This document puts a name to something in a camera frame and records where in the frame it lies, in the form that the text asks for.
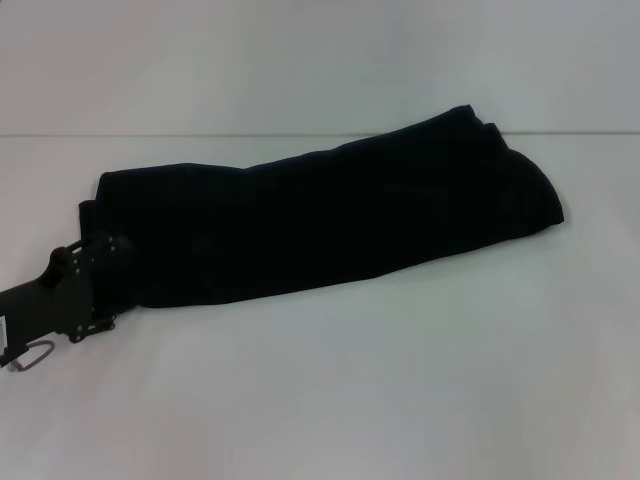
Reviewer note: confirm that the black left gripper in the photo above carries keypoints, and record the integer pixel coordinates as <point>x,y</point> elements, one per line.
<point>50,305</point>

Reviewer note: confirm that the black shirt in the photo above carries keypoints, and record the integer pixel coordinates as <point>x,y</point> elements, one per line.
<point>325,210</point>

